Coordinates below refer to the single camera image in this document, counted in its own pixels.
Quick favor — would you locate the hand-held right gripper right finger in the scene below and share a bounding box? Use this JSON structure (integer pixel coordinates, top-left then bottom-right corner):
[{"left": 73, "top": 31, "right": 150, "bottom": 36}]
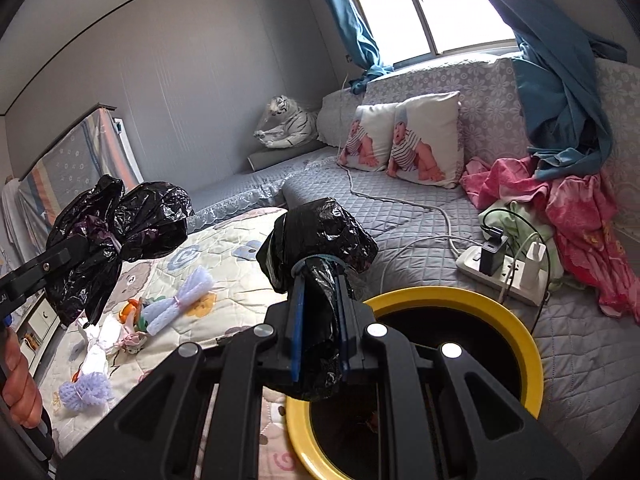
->
[{"left": 335, "top": 272, "right": 583, "bottom": 480}]

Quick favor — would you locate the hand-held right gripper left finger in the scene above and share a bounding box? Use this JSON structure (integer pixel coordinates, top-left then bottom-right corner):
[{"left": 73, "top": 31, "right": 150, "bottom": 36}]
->
[{"left": 56, "top": 276, "right": 306, "bottom": 480}]

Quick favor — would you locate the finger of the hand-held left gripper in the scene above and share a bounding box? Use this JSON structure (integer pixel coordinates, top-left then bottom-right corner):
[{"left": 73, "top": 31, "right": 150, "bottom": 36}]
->
[{"left": 29, "top": 236, "right": 102, "bottom": 289}]

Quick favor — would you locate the black plastic bag bundle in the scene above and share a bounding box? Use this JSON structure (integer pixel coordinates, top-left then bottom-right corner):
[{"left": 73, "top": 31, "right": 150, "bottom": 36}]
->
[
  {"left": 256, "top": 197, "right": 379, "bottom": 401},
  {"left": 45, "top": 175, "right": 195, "bottom": 328}
]

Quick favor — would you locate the yellow trash bin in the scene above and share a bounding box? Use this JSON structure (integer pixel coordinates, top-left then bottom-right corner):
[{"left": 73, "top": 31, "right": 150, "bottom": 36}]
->
[{"left": 285, "top": 287, "right": 544, "bottom": 480}]

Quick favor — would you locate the lavender foam fruit net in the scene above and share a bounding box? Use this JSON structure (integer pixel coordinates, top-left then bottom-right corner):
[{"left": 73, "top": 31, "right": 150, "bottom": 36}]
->
[
  {"left": 145, "top": 266, "right": 216, "bottom": 336},
  {"left": 59, "top": 372, "right": 115, "bottom": 413}
]

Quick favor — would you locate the person's left hand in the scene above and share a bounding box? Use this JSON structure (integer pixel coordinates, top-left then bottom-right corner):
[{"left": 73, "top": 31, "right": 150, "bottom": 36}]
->
[{"left": 0, "top": 332, "right": 45, "bottom": 428}]

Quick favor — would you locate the white drawer cabinet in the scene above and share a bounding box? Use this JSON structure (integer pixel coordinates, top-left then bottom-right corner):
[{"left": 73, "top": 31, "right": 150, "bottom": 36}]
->
[{"left": 10, "top": 290, "right": 63, "bottom": 361}]

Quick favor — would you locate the orange toy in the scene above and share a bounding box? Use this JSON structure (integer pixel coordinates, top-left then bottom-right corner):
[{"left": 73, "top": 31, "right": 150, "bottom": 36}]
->
[{"left": 117, "top": 299, "right": 143, "bottom": 323}]

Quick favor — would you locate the printed flower quilt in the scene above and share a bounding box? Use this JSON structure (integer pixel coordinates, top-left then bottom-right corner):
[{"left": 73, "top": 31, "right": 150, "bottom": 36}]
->
[{"left": 37, "top": 207, "right": 311, "bottom": 480}]

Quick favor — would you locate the white power strip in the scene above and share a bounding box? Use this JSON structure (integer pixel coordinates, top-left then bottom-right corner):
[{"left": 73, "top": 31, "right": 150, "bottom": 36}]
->
[{"left": 455, "top": 246, "right": 553, "bottom": 306}]

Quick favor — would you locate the black charger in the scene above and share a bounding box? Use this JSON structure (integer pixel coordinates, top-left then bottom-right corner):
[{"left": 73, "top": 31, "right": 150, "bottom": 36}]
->
[{"left": 479, "top": 227, "right": 508, "bottom": 277}]

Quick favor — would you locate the grey bolster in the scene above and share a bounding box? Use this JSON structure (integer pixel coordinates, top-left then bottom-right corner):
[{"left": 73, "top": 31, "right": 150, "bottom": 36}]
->
[{"left": 247, "top": 142, "right": 326, "bottom": 171}]

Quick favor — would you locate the small baby print pillow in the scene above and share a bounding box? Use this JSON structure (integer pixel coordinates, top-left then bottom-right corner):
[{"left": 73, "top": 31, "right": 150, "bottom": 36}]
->
[{"left": 337, "top": 102, "right": 398, "bottom": 172}]

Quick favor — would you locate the white charger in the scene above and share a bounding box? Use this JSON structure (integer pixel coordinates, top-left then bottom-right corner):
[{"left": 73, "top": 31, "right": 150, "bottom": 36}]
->
[{"left": 522, "top": 241, "right": 550, "bottom": 301}]

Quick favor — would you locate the light green cloth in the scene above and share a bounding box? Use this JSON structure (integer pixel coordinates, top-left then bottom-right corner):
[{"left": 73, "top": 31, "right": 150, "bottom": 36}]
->
[{"left": 479, "top": 200, "right": 563, "bottom": 291}]

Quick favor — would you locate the large baby print pillow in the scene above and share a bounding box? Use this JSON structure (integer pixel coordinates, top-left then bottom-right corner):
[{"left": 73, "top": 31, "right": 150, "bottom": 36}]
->
[{"left": 386, "top": 91, "right": 466, "bottom": 189}]

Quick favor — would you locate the white tiger plush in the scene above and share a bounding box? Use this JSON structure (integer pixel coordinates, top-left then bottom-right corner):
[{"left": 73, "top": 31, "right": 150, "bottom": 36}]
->
[{"left": 253, "top": 95, "right": 319, "bottom": 150}]

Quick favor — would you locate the grey quilted sofa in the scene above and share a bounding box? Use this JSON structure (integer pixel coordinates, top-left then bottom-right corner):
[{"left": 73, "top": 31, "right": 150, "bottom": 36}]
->
[{"left": 187, "top": 52, "right": 640, "bottom": 471}]

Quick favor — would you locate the pink cloth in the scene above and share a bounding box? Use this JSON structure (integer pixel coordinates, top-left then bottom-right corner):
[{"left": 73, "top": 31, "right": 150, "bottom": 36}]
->
[{"left": 460, "top": 156, "right": 640, "bottom": 318}]

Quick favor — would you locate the short blue curtain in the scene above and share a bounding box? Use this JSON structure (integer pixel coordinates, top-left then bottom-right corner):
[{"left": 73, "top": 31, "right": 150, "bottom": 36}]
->
[{"left": 305, "top": 0, "right": 396, "bottom": 95}]

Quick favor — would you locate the long blue curtain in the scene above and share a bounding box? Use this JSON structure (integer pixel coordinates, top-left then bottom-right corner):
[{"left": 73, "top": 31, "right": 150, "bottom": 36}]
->
[{"left": 455, "top": 0, "right": 628, "bottom": 181}]

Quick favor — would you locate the window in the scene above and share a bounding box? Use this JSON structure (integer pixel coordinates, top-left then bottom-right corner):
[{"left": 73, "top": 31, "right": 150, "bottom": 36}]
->
[{"left": 345, "top": 0, "right": 518, "bottom": 68}]

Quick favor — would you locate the white cable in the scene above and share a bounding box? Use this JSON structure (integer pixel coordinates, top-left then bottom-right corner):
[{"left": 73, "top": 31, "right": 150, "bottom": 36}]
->
[{"left": 337, "top": 72, "right": 468, "bottom": 261}]

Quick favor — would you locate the black cable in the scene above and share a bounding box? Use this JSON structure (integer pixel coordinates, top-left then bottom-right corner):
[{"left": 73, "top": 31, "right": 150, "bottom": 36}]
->
[{"left": 477, "top": 210, "right": 566, "bottom": 336}]

